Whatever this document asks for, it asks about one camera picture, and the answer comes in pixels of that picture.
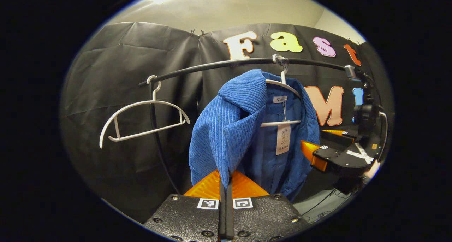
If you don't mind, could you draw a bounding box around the white hanger with taped hook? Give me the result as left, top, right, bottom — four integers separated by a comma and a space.
261, 55, 302, 128

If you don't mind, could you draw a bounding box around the white cable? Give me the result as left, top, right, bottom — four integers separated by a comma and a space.
379, 111, 389, 162

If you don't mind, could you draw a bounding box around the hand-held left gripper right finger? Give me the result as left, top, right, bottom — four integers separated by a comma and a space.
226, 170, 311, 242

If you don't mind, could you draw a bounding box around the blue corduroy jacket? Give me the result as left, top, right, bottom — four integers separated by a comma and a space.
188, 69, 320, 203

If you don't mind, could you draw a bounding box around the black cable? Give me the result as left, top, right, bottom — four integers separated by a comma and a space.
300, 188, 339, 223

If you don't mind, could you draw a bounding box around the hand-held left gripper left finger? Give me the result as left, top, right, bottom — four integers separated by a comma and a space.
143, 170, 226, 242

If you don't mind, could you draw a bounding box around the white plastic hanger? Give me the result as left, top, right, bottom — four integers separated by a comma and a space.
99, 75, 190, 149

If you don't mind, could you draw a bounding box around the black clothes rack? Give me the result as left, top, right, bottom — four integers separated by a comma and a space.
138, 57, 353, 195

